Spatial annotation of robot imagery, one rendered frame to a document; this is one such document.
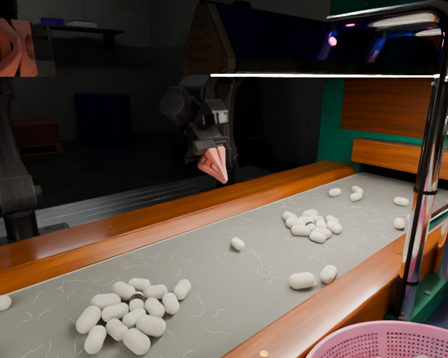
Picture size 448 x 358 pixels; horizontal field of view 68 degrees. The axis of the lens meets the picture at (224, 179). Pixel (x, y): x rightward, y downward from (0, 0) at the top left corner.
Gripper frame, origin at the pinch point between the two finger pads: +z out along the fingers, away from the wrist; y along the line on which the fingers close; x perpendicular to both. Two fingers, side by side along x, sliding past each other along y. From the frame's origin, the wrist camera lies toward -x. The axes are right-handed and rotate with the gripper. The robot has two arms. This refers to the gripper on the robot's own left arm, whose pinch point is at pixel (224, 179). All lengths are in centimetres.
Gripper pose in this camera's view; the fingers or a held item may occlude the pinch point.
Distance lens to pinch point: 74.1
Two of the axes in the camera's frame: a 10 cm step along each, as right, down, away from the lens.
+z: 4.8, 8.0, -3.7
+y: 7.8, -1.9, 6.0
